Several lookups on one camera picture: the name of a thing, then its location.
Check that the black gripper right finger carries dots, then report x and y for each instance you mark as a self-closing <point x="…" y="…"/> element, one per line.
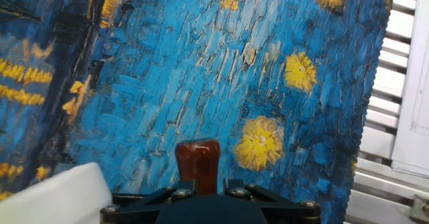
<point x="271" y="198"/>

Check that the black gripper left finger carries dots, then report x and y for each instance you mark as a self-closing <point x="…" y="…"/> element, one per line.
<point x="151" y="202"/>

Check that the white bottle with red label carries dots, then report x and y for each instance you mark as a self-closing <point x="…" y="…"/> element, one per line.
<point x="57" y="197"/>

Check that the blue and yellow painted cloth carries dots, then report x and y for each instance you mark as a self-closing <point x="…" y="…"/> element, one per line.
<point x="187" y="76"/>

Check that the printed paper sheet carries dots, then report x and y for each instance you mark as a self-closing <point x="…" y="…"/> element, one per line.
<point x="415" y="100"/>

